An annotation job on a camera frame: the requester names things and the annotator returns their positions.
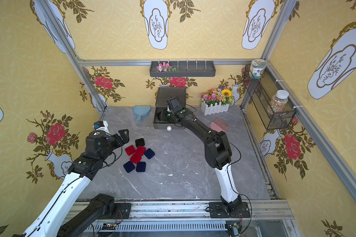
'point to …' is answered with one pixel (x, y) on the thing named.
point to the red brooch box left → (130, 150)
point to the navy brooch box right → (149, 153)
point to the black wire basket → (261, 91)
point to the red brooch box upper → (140, 150)
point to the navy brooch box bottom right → (141, 167)
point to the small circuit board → (109, 225)
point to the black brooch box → (140, 142)
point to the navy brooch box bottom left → (129, 166)
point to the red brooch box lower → (135, 158)
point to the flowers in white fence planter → (215, 100)
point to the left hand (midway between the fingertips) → (115, 133)
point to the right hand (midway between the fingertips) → (167, 112)
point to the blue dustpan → (140, 111)
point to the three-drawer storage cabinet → (162, 94)
